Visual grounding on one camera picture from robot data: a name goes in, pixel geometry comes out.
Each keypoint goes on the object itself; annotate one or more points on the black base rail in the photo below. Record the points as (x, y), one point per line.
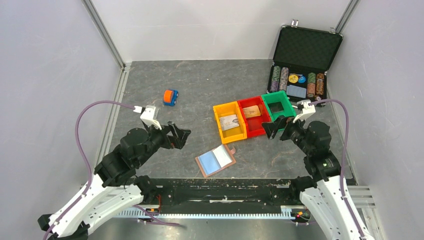
(223, 196)

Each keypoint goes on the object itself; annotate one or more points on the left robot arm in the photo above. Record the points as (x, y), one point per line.
(114, 185)

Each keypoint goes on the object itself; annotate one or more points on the black poker chip case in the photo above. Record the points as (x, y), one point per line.
(303, 51)

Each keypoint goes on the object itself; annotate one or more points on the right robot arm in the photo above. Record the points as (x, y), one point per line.
(324, 191)

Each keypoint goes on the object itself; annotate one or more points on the white toothed cable duct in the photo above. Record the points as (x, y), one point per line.
(284, 213)

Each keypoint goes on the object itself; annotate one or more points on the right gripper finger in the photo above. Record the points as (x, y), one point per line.
(271, 129)
(282, 120)

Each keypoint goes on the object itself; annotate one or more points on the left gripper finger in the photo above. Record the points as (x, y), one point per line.
(178, 142)
(179, 133)

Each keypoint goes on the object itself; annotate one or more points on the red plastic bin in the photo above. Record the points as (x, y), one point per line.
(253, 125)

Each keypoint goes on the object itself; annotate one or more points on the card in yellow bin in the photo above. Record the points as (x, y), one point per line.
(229, 122)

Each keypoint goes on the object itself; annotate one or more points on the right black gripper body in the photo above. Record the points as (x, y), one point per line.
(294, 131)

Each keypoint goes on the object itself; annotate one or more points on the tan leather card holder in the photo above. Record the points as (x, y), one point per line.
(216, 160)

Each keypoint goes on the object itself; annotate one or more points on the yellow plastic bin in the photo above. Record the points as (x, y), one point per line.
(232, 135)

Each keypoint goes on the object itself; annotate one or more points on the light blue card deck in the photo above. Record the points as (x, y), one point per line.
(296, 91)

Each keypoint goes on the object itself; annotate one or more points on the yellow dealer chip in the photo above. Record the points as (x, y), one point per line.
(293, 78)

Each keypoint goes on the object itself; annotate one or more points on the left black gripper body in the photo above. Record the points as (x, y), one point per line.
(158, 138)

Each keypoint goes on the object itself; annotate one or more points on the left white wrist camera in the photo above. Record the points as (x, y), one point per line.
(148, 116)

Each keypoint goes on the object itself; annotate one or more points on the card in green bin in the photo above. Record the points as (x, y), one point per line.
(275, 107)

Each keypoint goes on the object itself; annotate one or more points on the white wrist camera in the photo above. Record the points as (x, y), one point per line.
(148, 116)
(306, 108)

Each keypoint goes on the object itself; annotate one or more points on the blue orange toy car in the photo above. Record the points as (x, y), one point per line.
(170, 97)

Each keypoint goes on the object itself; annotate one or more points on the blue dealer chip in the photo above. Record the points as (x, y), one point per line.
(302, 79)

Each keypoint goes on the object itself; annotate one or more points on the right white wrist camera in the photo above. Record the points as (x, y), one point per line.
(306, 108)

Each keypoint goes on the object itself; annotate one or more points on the green plastic bin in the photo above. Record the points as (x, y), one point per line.
(279, 96)

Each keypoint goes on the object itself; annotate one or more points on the card in red bin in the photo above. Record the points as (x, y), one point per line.
(251, 111)

